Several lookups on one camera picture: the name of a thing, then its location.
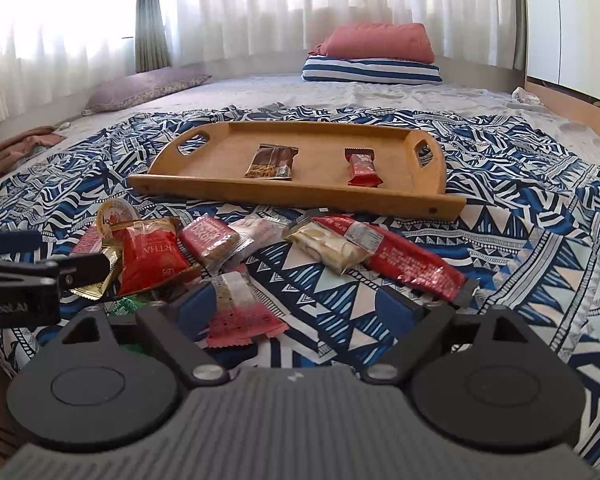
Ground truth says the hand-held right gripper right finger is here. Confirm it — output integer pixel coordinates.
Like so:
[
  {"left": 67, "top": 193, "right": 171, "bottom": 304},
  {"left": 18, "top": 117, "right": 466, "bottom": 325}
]
[{"left": 361, "top": 287, "right": 536, "bottom": 386}]

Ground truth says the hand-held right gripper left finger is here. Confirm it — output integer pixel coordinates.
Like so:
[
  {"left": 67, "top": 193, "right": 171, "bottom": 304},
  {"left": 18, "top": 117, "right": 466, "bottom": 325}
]
[{"left": 55, "top": 282, "right": 229, "bottom": 389}]

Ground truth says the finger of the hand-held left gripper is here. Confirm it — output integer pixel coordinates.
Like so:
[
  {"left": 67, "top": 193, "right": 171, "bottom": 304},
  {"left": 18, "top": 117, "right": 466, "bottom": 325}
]
[
  {"left": 0, "top": 252, "right": 110, "bottom": 293},
  {"left": 0, "top": 231, "right": 42, "bottom": 257}
]

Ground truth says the gold snack packet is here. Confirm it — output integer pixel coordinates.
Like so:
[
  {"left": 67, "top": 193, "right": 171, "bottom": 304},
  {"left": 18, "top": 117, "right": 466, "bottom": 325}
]
[{"left": 70, "top": 240, "right": 126, "bottom": 302}]

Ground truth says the pink snack packet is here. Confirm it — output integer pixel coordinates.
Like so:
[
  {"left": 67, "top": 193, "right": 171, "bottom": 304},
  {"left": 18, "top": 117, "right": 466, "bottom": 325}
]
[{"left": 206, "top": 271, "right": 291, "bottom": 350}]

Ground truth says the long red snack packet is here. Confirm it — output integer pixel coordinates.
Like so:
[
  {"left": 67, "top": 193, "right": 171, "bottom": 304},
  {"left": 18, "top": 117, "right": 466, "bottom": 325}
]
[{"left": 310, "top": 213, "right": 476, "bottom": 309}]

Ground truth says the green snack packet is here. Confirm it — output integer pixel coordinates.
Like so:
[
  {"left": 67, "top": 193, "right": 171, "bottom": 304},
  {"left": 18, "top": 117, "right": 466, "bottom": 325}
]
[{"left": 107, "top": 296, "right": 148, "bottom": 356}]

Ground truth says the red snack pouch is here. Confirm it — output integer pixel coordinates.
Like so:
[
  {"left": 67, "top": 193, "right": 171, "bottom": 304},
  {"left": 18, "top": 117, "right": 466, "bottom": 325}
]
[{"left": 111, "top": 217, "right": 202, "bottom": 298}]

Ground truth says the jelly cup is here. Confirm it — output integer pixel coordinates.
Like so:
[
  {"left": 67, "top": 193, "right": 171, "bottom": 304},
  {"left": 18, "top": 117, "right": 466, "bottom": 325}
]
[{"left": 96, "top": 199, "right": 142, "bottom": 241}]

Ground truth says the red-brown biscuit packet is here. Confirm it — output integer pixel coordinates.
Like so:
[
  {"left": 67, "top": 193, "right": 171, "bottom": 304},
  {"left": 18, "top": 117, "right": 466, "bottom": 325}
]
[{"left": 178, "top": 214, "right": 253, "bottom": 272}]

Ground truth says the cream snack packet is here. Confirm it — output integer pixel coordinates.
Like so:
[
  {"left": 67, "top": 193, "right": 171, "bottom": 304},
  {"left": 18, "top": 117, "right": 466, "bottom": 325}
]
[{"left": 282, "top": 220, "right": 376, "bottom": 277}]

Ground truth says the wooden tray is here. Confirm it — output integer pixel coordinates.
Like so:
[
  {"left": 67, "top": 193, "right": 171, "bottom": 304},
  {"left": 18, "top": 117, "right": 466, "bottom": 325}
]
[{"left": 128, "top": 120, "right": 467, "bottom": 222}]

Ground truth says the flat red snack packet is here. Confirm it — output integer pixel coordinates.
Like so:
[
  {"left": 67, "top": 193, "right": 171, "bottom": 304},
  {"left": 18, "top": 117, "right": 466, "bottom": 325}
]
[{"left": 70, "top": 227, "right": 103, "bottom": 257}]

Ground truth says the pink cloth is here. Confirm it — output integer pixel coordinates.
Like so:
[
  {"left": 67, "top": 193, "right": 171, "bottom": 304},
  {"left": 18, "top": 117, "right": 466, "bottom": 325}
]
[{"left": 0, "top": 126, "right": 68, "bottom": 188}]

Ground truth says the clear wrapper snack packet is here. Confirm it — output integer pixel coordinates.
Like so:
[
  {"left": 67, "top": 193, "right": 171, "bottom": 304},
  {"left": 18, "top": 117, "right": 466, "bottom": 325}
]
[{"left": 228, "top": 216, "right": 287, "bottom": 256}]

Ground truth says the small red snack packet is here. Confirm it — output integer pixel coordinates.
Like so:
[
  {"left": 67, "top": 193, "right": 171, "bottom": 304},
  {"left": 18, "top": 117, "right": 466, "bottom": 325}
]
[{"left": 344, "top": 147, "right": 384, "bottom": 189}]

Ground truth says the blue patterned blanket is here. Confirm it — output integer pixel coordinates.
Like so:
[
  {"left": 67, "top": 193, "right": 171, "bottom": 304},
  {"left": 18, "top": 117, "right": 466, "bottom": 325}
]
[{"left": 0, "top": 104, "right": 600, "bottom": 441}]

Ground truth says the brown snack packet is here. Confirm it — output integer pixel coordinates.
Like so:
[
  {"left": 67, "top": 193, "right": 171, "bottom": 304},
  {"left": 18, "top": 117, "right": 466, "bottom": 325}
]
[{"left": 244, "top": 143, "right": 299, "bottom": 181}]

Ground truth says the purple pillow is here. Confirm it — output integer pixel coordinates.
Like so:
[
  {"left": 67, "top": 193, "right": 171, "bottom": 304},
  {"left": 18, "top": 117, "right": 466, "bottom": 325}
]
[{"left": 82, "top": 71, "right": 213, "bottom": 114}]

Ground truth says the grey bed sheet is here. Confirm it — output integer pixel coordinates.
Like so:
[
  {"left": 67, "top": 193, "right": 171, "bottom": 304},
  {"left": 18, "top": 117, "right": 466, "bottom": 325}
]
[{"left": 0, "top": 72, "right": 600, "bottom": 171}]

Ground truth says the blue striped pillow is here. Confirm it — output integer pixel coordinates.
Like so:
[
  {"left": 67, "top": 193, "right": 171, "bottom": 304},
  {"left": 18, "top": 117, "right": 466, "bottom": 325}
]
[{"left": 301, "top": 56, "right": 442, "bottom": 84}]

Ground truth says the white crumpled cloth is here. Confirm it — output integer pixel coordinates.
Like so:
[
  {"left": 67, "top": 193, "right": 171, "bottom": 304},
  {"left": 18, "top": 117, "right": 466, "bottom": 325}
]
[{"left": 511, "top": 86, "right": 543, "bottom": 107}]

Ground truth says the olive curtain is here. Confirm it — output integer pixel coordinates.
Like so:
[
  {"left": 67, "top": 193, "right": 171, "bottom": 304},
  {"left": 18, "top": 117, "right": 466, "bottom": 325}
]
[
  {"left": 512, "top": 0, "right": 529, "bottom": 72},
  {"left": 132, "top": 0, "right": 173, "bottom": 75}
]

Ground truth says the red folded blanket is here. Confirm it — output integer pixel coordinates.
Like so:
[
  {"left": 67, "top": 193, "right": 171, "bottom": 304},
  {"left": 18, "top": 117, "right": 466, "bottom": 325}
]
[{"left": 308, "top": 22, "right": 436, "bottom": 64}]

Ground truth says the white sheer curtain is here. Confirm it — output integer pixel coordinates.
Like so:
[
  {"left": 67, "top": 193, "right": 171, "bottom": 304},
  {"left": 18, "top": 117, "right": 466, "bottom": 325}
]
[{"left": 0, "top": 0, "right": 526, "bottom": 128}]

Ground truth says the white wardrobe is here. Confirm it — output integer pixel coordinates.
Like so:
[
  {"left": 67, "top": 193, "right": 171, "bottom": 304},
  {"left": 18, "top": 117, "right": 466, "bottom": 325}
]
[{"left": 522, "top": 0, "right": 600, "bottom": 111}]

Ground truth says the wooden bed frame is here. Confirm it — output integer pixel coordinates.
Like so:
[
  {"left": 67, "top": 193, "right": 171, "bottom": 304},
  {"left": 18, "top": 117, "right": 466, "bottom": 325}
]
[{"left": 524, "top": 76, "right": 600, "bottom": 143}]

